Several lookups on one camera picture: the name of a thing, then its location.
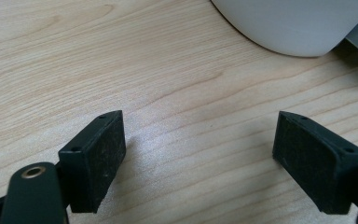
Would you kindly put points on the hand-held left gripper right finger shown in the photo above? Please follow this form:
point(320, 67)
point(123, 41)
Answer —
point(313, 161)

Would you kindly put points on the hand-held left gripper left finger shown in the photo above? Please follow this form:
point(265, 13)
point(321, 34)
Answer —
point(96, 161)

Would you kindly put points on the white pedal trash can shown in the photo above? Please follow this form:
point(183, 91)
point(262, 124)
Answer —
point(292, 25)

